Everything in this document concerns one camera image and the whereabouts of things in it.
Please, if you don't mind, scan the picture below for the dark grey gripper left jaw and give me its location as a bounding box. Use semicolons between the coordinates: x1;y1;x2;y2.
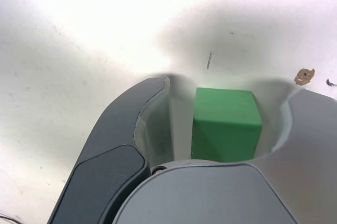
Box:
48;76;176;224

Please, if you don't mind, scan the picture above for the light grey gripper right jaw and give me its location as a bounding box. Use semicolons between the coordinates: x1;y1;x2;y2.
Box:
114;78;337;224

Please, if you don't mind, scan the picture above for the green cube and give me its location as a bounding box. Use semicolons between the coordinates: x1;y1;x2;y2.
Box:
190;87;263;162

